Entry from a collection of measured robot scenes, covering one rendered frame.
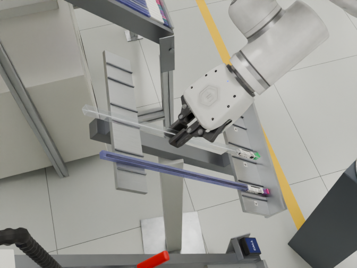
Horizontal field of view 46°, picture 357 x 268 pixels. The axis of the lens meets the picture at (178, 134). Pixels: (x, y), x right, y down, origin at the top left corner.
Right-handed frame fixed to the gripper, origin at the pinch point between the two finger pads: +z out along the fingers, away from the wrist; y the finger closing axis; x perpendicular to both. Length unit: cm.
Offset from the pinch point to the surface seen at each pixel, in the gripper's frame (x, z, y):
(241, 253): 27.6, 10.3, 16.9
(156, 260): -7.4, 11.0, 20.5
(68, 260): -16.2, 19.8, 15.6
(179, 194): 40.4, 22.2, -11.1
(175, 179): 30.5, 17.3, -10.3
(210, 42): 117, -5, -114
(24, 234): -47, -4, 30
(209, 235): 98, 43, -18
